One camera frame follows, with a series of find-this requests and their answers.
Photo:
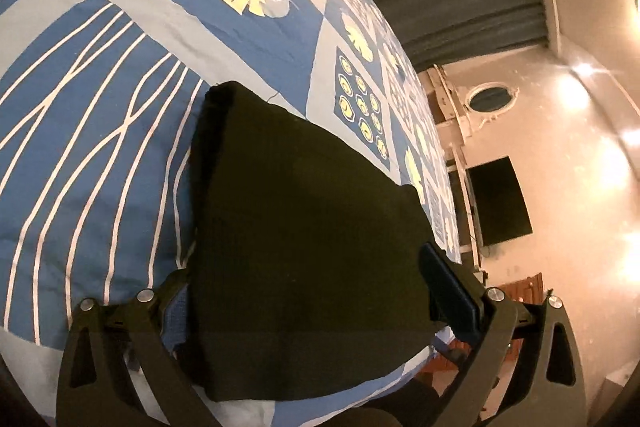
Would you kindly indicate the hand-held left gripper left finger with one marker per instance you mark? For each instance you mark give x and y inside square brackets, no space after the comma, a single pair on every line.
[150,309]

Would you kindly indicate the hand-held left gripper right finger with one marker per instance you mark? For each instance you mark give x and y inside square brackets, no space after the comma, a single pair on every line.
[450,292]

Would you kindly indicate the black pants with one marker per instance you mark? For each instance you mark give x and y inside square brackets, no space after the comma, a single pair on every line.
[300,232]

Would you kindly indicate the brown wooden cabinet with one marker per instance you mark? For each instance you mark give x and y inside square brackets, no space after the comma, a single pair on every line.
[522,291]

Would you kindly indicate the white television stand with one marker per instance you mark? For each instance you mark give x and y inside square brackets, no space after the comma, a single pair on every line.
[467,207]

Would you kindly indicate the black television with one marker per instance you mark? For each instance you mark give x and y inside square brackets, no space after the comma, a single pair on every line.
[500,202]

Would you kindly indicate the blue patterned bedspread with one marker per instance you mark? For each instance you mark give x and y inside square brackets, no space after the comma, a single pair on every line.
[100,107]

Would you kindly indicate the oval wall mirror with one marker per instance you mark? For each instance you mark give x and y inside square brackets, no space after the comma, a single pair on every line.
[492,99]

